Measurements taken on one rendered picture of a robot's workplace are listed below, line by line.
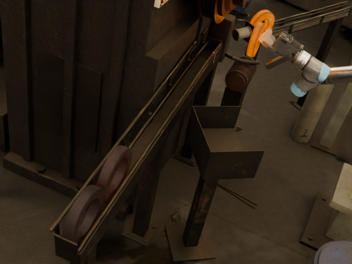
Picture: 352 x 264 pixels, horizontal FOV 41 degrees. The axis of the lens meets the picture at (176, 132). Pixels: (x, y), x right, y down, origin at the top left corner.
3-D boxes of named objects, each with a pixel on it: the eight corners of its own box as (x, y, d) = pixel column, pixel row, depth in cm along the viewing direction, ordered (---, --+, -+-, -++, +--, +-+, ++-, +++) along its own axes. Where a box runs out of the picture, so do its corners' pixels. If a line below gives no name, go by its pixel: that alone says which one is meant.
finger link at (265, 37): (260, 24, 204) (278, 35, 204) (253, 34, 208) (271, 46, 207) (259, 26, 202) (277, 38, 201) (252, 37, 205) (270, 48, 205)
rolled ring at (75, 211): (105, 176, 137) (95, 172, 138) (70, 223, 124) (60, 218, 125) (103, 213, 150) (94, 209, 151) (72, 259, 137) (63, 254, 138)
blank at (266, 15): (252, 41, 257) (255, 44, 255) (245, 22, 245) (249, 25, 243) (273, 23, 258) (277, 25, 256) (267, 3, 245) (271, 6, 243)
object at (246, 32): (231, 37, 248) (232, 27, 244) (244, 33, 252) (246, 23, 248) (238, 43, 244) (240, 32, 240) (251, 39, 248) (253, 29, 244)
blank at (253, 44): (251, 31, 198) (259, 33, 197) (260, 15, 209) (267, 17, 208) (243, 61, 209) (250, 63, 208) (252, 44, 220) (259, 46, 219)
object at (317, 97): (288, 139, 295) (318, 68, 262) (292, 128, 304) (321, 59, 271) (307, 145, 292) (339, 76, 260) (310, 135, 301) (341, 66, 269)
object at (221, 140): (175, 273, 205) (210, 152, 160) (163, 225, 224) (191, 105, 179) (218, 268, 210) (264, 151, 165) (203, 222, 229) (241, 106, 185)
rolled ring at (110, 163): (133, 137, 150) (124, 133, 151) (105, 176, 137) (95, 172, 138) (130, 174, 163) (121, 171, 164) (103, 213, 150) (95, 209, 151)
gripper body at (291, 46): (282, 29, 206) (305, 44, 205) (271, 44, 211) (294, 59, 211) (278, 35, 200) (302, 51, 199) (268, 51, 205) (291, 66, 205)
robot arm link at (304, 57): (301, 64, 211) (298, 72, 204) (293, 59, 211) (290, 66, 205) (311, 52, 206) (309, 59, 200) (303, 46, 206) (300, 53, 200)
